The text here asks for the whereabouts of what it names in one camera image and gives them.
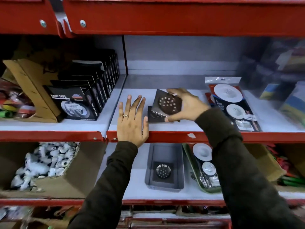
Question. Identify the person's right hand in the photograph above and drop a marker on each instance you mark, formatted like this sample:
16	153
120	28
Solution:
191	107

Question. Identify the person's left hand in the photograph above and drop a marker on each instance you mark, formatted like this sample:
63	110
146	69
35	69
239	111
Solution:
131	127

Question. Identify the person's left middle finger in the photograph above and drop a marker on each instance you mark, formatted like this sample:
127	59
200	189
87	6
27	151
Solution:
135	106

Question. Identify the person's left thumb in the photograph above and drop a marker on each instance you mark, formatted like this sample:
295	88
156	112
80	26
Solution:
146	127

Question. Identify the person's left little finger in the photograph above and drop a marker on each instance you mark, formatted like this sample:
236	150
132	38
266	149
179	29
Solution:
120	110

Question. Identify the person's right thumb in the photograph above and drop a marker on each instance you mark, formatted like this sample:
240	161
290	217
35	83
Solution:
172	117

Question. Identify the square steel drain cover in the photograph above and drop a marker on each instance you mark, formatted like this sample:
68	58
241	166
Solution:
154	116
164	171
164	103

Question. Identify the person's right forearm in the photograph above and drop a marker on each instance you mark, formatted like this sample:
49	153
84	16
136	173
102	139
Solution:
240	174

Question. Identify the person's left forearm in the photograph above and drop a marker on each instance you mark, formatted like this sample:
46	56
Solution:
107	188

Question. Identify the red metal shelf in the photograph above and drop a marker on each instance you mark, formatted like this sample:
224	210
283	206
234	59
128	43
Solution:
181	19
59	131
21	16
178	137
152	195
176	223

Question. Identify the grey plastic tray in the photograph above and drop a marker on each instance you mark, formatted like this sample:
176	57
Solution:
164	152

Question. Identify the row of black tape boxes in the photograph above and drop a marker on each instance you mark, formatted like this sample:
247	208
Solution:
81	92

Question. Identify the green plastic tray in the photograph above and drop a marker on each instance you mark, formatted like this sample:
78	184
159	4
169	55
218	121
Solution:
190	164

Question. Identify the black shelf divider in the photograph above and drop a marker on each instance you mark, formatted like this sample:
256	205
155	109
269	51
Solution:
124	54

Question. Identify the white sink strainer packet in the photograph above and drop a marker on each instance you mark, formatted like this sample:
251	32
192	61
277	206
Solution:
234	107
206	164

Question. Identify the cardboard box of fittings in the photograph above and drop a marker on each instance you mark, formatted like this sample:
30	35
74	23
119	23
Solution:
83	169

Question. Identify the pile of white plastic fittings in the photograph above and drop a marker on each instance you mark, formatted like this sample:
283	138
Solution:
45	162

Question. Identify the open brown cardboard box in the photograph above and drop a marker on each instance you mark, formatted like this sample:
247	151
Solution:
31	88

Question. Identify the small brown cardboard box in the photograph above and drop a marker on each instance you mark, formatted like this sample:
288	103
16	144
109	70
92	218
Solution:
264	162

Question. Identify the pile of colourful packets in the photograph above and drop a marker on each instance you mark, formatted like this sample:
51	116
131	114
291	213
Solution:
13	102

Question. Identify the pile of red green tools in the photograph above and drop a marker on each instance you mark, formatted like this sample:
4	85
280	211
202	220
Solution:
289	169

